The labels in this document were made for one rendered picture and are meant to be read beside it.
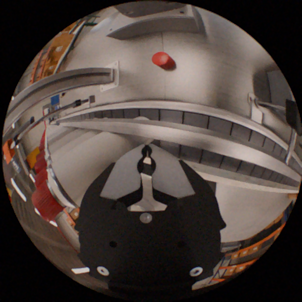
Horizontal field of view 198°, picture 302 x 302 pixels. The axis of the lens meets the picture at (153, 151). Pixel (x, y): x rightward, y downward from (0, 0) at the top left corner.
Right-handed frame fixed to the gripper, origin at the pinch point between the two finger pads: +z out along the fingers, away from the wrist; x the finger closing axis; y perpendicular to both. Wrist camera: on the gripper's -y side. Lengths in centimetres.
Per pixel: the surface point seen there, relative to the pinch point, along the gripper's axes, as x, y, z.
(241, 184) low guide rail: 13.9, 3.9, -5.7
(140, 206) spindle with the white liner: -3.6, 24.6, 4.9
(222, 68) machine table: 13.7, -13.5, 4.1
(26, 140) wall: -796, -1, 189
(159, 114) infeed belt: 2.0, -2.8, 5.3
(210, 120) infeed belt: 8.9, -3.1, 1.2
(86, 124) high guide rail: -9.4, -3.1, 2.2
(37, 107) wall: -689, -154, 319
